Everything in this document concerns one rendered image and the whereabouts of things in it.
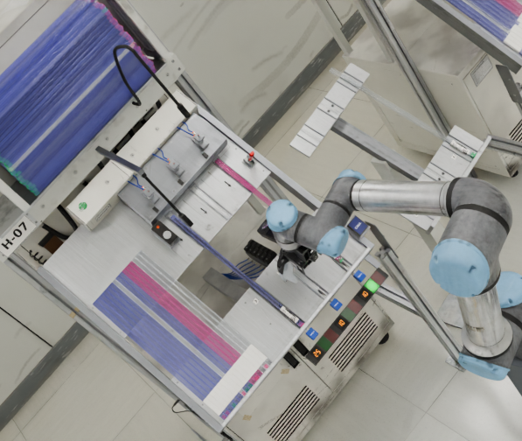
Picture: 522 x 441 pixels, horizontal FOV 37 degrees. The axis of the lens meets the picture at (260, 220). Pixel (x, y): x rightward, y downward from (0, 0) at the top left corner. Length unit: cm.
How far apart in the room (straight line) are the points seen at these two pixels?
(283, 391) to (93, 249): 86
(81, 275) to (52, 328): 182
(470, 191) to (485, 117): 142
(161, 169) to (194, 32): 184
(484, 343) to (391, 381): 113
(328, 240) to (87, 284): 83
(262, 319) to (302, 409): 68
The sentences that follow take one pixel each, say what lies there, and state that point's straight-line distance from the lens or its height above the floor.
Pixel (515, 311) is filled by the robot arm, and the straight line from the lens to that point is 195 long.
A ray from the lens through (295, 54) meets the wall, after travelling 443.
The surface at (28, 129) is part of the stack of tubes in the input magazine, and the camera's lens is 218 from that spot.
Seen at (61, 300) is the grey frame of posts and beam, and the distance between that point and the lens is 243.
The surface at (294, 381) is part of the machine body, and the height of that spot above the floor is 28.
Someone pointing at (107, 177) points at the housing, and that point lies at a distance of 231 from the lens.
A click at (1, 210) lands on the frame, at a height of 139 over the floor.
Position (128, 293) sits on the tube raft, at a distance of 229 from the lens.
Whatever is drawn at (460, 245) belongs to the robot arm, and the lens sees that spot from 153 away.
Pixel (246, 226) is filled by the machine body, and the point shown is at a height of 62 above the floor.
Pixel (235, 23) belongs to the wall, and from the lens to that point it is 419.
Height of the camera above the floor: 228
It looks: 36 degrees down
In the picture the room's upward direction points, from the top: 41 degrees counter-clockwise
